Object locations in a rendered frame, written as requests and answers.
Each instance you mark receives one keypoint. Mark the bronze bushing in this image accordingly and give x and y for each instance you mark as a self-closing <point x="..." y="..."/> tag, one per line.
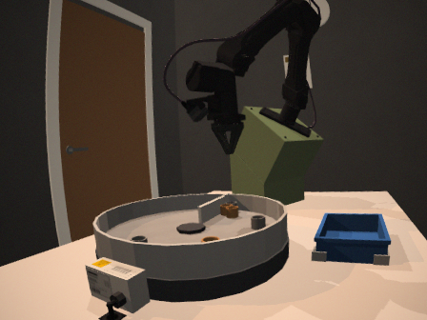
<point x="232" y="213"/>
<point x="210" y="238"/>
<point x="223" y="210"/>

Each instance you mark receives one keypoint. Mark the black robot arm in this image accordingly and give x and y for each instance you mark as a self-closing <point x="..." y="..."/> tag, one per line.
<point x="203" y="76"/>

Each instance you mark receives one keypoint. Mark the blue open box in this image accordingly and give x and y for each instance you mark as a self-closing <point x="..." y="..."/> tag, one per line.
<point x="363" y="229"/>

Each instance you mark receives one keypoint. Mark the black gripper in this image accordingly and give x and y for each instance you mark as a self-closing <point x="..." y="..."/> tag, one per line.
<point x="230" y="118"/>

